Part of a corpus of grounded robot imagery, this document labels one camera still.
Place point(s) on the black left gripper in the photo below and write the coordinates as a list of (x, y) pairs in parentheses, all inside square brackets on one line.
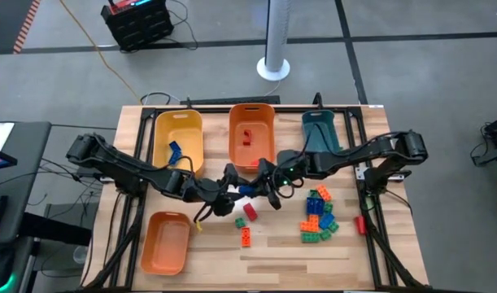
[(209, 190)]

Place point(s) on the orange plastic bin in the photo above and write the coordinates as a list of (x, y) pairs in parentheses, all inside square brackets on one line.
[(260, 122), (164, 248)]

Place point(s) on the black mat with orange edge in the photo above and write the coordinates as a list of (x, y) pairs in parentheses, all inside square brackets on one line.
[(8, 24)]

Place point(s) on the large blue square plate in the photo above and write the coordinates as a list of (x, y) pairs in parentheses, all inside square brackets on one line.
[(315, 206)]

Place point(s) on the small blue square block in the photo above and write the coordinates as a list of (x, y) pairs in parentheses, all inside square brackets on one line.
[(174, 145)]

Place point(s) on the black floor equipment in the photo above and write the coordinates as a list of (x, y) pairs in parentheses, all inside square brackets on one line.
[(496, 134)]

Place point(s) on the black equipment case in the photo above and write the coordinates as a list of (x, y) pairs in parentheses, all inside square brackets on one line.
[(142, 26)]

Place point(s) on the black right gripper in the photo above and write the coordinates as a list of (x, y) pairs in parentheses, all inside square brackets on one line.
[(293, 171)]

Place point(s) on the black desk base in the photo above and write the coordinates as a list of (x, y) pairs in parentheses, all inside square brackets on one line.
[(57, 230)]

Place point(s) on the black computer mouse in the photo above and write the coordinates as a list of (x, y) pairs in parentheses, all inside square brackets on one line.
[(0, 266)]

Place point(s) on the orange two-by-four block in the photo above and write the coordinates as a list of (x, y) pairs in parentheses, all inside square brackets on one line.
[(309, 227), (324, 193), (245, 237)]

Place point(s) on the grey desk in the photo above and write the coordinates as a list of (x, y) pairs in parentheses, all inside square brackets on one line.
[(28, 179)]

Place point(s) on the white perforated tower fan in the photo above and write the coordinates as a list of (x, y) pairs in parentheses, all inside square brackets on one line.
[(277, 36)]

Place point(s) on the red arch block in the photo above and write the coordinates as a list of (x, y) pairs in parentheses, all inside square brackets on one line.
[(247, 140)]

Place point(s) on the green two-by-four block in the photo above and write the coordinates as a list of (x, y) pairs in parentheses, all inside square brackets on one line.
[(310, 238)]

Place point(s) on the dark teal plastic bin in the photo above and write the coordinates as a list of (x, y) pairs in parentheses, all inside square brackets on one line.
[(313, 122)]

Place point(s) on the yellow plastic bin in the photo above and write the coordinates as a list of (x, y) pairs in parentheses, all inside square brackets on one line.
[(183, 130)]

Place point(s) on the red plastic piece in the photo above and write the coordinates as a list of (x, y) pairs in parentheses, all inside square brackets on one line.
[(360, 226)]

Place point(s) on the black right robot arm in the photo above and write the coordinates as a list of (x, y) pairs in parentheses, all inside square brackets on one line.
[(345, 156)]

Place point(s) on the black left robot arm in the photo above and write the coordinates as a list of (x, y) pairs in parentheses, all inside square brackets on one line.
[(122, 164)]

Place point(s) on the red rectangular block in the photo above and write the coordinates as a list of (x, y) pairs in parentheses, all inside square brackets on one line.
[(254, 163), (250, 212)]

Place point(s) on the red device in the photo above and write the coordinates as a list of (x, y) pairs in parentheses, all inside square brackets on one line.
[(124, 6)]

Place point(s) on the black power strip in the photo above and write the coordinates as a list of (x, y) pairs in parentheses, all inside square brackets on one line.
[(240, 100)]

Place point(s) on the clear plastic cup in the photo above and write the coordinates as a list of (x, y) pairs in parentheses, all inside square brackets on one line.
[(80, 255)]

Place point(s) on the blue two-by-four block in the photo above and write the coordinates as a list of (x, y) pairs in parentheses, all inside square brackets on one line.
[(247, 191)]

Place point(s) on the blue rectangular block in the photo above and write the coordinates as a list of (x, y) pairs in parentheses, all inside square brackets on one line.
[(326, 221), (175, 158)]

